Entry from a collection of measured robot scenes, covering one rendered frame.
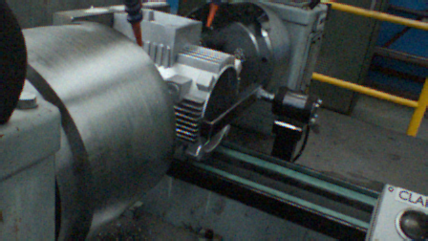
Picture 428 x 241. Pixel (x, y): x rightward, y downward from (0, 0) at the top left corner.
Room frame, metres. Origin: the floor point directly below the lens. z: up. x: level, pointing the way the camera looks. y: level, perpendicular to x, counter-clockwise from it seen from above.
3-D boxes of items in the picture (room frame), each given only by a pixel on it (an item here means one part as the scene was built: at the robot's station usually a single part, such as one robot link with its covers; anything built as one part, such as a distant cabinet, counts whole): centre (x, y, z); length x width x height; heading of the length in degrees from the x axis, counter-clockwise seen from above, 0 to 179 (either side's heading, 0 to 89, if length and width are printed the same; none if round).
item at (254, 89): (0.71, -0.03, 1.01); 0.26 x 0.04 x 0.03; 161
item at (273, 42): (1.03, -0.02, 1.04); 0.41 x 0.25 x 0.25; 160
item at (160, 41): (0.73, 0.13, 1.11); 0.12 x 0.11 x 0.07; 70
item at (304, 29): (1.28, -0.11, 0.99); 0.35 x 0.31 x 0.37; 160
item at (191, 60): (0.72, 0.09, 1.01); 0.20 x 0.19 x 0.19; 70
